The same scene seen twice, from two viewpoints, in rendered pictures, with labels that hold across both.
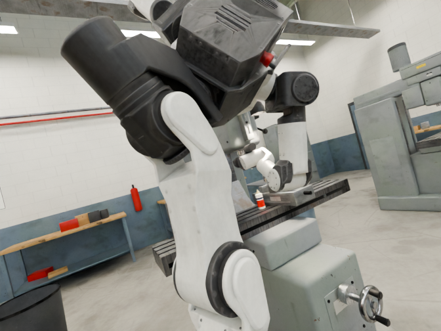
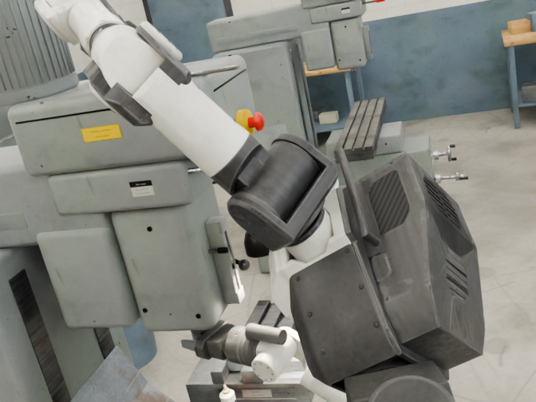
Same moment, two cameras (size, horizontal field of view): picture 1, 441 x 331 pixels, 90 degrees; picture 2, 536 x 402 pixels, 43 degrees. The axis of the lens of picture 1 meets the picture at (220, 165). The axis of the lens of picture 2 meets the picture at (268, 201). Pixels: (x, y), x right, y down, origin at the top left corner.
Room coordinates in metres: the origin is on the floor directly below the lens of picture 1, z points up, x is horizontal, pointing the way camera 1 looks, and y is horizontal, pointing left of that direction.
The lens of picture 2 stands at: (-0.01, 0.70, 2.07)
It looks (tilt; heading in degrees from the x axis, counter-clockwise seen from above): 19 degrees down; 317
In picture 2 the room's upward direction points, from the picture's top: 12 degrees counter-clockwise
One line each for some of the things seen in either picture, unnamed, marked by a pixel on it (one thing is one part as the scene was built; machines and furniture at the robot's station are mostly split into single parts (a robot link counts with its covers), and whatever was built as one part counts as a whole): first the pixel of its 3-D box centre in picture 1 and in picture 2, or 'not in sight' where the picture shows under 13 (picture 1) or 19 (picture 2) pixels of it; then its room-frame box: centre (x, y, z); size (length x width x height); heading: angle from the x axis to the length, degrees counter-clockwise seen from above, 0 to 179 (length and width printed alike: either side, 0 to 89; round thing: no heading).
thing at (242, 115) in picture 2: not in sight; (245, 123); (1.03, -0.23, 1.76); 0.06 x 0.02 x 0.06; 118
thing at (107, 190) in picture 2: not in sight; (140, 171); (1.27, -0.11, 1.68); 0.34 x 0.24 x 0.10; 28
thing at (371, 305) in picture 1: (360, 299); not in sight; (0.79, -0.36, 0.66); 0.16 x 0.12 x 0.12; 28
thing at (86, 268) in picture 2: not in sight; (108, 258); (1.41, -0.04, 1.47); 0.24 x 0.19 x 0.26; 118
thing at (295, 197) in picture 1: (279, 192); (252, 372); (1.29, -0.30, 1.01); 0.35 x 0.15 x 0.11; 29
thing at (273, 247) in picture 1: (262, 234); not in sight; (1.24, -0.13, 0.82); 0.50 x 0.35 x 0.12; 28
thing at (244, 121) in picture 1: (244, 120); (225, 260); (1.14, -0.18, 1.45); 0.04 x 0.04 x 0.21; 28
